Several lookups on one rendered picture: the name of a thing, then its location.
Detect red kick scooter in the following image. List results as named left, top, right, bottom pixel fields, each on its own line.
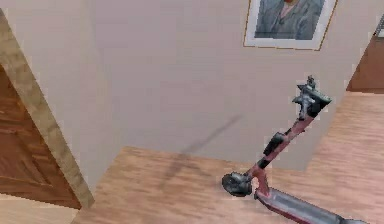
left=221, top=75, right=369, bottom=224

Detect framed portrait picture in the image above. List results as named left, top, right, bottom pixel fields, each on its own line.
left=242, top=0, right=339, bottom=52

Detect brown wooden room door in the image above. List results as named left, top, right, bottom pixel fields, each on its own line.
left=0, top=63, right=83, bottom=210

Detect brown wooden cupboard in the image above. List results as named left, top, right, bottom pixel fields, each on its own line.
left=346, top=33, right=384, bottom=95

